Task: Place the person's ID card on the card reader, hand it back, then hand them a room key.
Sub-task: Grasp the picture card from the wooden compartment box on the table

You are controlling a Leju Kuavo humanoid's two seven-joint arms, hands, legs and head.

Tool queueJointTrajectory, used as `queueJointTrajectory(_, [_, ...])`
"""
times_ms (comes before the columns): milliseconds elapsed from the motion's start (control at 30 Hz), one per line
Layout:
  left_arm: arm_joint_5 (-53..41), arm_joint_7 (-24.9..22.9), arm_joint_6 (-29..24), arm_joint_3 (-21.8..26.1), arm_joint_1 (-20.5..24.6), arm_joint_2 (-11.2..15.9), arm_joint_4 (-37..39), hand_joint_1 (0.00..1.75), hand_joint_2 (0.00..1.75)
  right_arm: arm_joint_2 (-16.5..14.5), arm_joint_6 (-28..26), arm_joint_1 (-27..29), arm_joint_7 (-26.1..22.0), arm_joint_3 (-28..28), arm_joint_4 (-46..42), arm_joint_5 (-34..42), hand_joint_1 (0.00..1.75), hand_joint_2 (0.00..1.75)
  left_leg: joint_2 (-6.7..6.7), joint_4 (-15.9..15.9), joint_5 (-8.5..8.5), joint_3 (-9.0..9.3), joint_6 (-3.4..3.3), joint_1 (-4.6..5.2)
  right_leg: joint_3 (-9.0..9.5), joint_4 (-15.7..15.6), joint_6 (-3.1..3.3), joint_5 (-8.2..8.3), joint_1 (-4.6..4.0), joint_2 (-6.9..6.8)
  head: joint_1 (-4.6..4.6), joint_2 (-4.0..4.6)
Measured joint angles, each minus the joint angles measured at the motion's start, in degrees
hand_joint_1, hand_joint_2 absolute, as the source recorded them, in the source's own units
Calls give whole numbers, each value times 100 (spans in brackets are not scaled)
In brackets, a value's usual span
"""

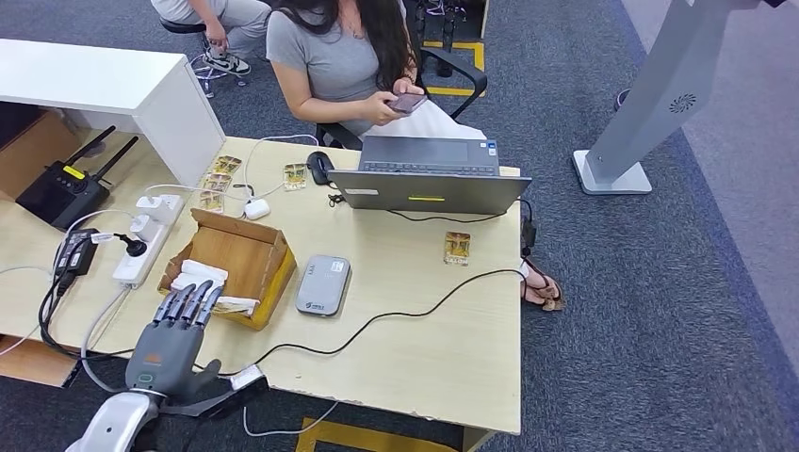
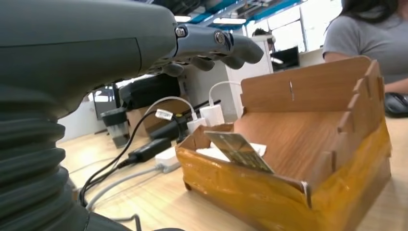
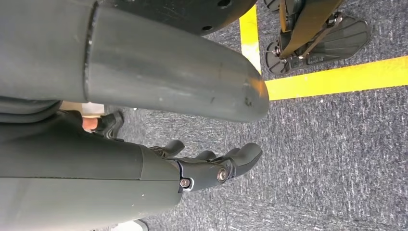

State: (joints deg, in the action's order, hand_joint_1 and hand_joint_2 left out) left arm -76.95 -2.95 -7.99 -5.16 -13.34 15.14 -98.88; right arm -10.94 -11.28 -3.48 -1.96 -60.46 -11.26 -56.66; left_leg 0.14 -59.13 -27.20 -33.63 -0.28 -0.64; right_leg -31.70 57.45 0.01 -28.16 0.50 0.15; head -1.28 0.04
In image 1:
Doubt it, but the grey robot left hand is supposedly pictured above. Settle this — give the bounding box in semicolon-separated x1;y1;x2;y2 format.
124;279;224;404

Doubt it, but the person's right hand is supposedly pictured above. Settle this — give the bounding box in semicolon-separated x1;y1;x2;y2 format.
360;89;407;128

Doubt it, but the person's left hand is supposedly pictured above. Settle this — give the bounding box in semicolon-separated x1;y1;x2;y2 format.
391;77;426;101

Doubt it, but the smartphone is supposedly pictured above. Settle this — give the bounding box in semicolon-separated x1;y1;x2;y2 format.
386;92;430;115

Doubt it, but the gold patterned ID card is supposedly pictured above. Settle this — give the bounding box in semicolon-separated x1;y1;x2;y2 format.
282;163;309;192

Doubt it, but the seated person at laptop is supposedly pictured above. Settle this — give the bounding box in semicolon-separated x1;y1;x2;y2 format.
266;0;566;314

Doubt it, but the person on stool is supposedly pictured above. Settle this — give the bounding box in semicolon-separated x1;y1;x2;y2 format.
149;0;272;77

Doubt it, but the gold patterned room key card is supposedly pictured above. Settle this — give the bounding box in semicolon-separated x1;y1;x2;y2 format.
443;232;472;267

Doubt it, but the grey card reader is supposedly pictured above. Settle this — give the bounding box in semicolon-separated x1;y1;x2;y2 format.
294;254;352;318

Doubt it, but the black office chair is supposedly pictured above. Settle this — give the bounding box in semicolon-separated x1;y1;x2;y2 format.
315;46;489;151

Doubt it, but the black equipment stand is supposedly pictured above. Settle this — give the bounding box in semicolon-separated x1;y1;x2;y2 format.
408;0;491;79

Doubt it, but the black computer mouse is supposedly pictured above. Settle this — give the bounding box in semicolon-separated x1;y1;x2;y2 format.
306;151;336;186

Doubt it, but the flat white packet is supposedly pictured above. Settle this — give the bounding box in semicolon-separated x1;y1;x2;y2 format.
212;295;260;317

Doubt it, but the white power strip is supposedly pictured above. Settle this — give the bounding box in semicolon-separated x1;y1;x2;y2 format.
112;193;186;290

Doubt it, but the grey laptop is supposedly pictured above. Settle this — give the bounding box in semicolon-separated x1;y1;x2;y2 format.
327;136;533;217

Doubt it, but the black power plug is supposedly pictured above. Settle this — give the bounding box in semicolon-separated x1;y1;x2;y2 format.
113;233;149;258

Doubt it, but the open cardboard box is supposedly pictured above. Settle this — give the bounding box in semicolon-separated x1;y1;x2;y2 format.
156;208;299;331

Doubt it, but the white plug adapter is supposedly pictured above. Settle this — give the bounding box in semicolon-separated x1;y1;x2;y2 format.
129;214;161;243

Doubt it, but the brown wooden shelf board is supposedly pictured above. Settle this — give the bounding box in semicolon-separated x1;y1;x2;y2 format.
0;336;79;389

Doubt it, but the black power adapter brick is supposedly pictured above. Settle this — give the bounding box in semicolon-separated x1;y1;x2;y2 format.
53;228;100;278

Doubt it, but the white charger plug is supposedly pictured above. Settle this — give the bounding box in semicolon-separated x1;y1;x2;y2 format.
136;194;182;224

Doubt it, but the black router with antennas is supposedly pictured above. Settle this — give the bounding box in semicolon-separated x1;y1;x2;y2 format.
15;125;139;232

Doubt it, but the yellow floor tape line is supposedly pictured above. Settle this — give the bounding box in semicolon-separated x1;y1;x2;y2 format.
295;417;460;452

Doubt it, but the black stool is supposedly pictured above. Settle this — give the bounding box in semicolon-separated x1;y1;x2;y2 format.
158;17;251;99

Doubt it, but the brown cardboard carton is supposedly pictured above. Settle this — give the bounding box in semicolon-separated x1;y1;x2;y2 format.
0;110;84;200

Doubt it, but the brown sandal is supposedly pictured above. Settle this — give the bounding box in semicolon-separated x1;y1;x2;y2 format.
521;257;566;314

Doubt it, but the grey kiosk stand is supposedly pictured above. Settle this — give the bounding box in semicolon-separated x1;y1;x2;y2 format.
572;0;788;196

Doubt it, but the grey power strip cord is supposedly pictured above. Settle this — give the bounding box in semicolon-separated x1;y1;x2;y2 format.
79;286;136;395

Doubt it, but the white hanging cable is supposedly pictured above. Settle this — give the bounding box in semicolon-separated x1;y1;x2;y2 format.
241;402;340;438

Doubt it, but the black laptop power cable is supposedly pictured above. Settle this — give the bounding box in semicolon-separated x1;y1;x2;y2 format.
329;193;537;226

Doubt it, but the thin white cable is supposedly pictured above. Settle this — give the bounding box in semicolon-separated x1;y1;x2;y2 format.
243;134;320;201

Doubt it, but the long black cable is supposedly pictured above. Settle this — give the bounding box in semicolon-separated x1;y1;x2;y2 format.
37;267;529;379

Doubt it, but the white looped cable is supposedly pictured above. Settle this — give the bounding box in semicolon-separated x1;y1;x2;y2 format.
0;208;136;358

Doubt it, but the white charger cable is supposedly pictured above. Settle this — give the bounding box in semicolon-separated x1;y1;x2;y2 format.
144;183;251;204

